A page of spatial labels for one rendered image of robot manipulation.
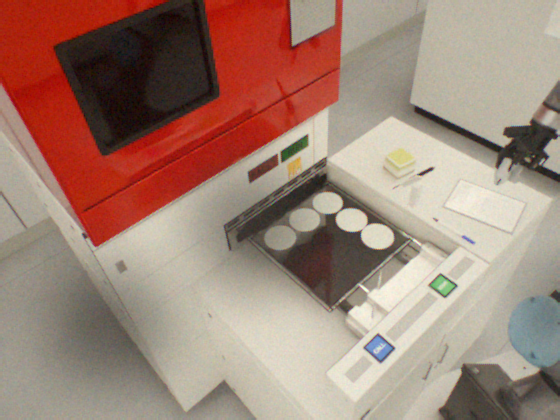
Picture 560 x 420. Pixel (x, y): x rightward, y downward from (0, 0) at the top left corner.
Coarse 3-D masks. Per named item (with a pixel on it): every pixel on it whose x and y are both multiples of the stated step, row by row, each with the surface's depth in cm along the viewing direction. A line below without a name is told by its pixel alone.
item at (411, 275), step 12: (408, 264) 139; (420, 264) 138; (432, 264) 138; (396, 276) 136; (408, 276) 136; (420, 276) 136; (384, 288) 133; (396, 288) 133; (408, 288) 133; (396, 300) 131; (348, 324) 128; (360, 336) 126
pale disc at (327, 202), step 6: (324, 192) 159; (330, 192) 158; (318, 198) 157; (324, 198) 157; (330, 198) 157; (336, 198) 156; (318, 204) 155; (324, 204) 155; (330, 204) 155; (336, 204) 155; (342, 204) 154; (318, 210) 153; (324, 210) 153; (330, 210) 153; (336, 210) 153
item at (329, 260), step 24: (336, 192) 158; (288, 216) 152; (336, 216) 151; (264, 240) 146; (312, 240) 145; (336, 240) 144; (360, 240) 143; (288, 264) 139; (312, 264) 139; (336, 264) 138; (360, 264) 137; (312, 288) 133; (336, 288) 132
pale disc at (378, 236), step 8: (376, 224) 147; (368, 232) 145; (376, 232) 145; (384, 232) 145; (392, 232) 145; (368, 240) 143; (376, 240) 143; (384, 240) 143; (392, 240) 143; (376, 248) 141
